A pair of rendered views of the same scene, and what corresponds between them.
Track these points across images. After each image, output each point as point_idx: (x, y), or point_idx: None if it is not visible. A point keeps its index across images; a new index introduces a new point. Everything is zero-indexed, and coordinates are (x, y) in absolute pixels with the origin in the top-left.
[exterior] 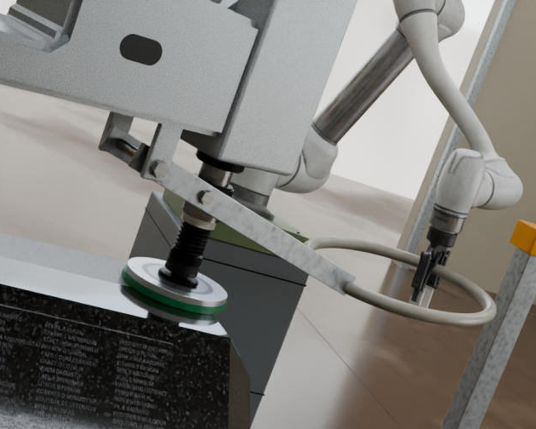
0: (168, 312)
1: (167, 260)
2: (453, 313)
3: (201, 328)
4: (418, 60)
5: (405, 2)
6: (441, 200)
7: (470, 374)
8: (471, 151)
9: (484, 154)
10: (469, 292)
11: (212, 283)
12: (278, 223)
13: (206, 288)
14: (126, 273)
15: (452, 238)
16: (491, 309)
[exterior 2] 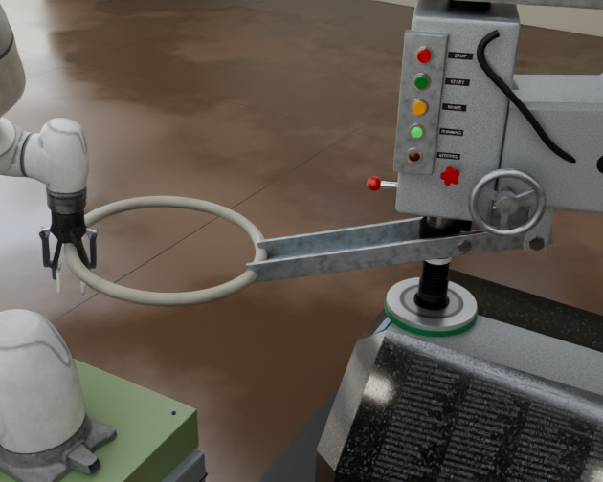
0: (469, 288)
1: (446, 294)
2: (213, 204)
3: (457, 273)
4: (21, 83)
5: (8, 27)
6: (84, 183)
7: None
8: (65, 120)
9: (3, 125)
10: (96, 222)
11: (393, 295)
12: None
13: (412, 290)
14: (475, 317)
15: None
16: (153, 196)
